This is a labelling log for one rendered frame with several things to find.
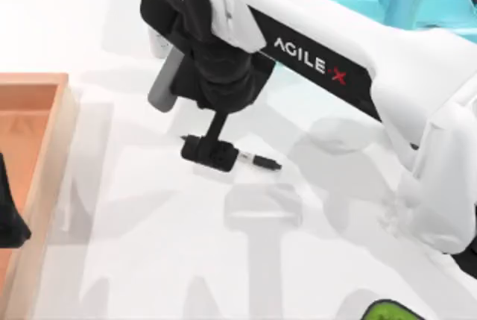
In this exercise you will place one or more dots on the pale grey rounded box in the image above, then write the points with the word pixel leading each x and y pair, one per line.
pixel 164 85

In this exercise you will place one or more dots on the green and black object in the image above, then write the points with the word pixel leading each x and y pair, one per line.
pixel 391 312

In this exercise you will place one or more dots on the shallow salmon-coloured box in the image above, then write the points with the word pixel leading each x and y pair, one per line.
pixel 41 141

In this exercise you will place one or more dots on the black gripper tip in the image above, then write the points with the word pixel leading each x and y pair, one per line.
pixel 9 215

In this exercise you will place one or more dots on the black and white marker pen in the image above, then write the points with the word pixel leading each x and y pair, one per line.
pixel 261 161

